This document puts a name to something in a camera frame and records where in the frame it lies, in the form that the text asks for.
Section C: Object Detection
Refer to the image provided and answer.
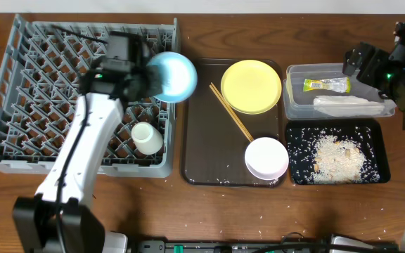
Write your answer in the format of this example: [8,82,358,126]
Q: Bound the yellow plastic plate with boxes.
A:
[220,60,282,115]

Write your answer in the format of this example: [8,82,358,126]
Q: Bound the white paper napkin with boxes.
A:
[313,96,385,117]

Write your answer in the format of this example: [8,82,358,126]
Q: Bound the wooden chopstick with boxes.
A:
[209,82,255,141]
[208,84,252,143]

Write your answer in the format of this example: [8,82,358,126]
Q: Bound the spilled rice pile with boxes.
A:
[286,126,380,185]

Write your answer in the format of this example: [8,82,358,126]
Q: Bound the white plastic cup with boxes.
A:
[131,122,164,155]

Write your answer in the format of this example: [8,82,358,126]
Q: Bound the green snack wrapper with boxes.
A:
[303,77,351,93]

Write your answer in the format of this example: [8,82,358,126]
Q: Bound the grey plastic dish rack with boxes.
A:
[0,15,181,178]

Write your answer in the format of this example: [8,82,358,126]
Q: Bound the black waste tray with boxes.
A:
[285,119,390,183]

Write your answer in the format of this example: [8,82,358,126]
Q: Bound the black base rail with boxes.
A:
[126,236,400,253]

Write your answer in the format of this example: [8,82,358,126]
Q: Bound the pink white bowl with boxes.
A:
[244,137,290,181]

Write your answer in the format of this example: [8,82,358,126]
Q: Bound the clear plastic waste bin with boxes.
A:
[283,63,396,120]

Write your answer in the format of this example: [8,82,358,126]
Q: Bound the light blue bowl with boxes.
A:
[148,51,198,103]

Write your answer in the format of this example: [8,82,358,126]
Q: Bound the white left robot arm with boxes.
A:
[12,32,162,252]

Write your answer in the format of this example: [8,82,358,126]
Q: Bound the dark brown serving tray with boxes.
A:
[181,58,286,188]

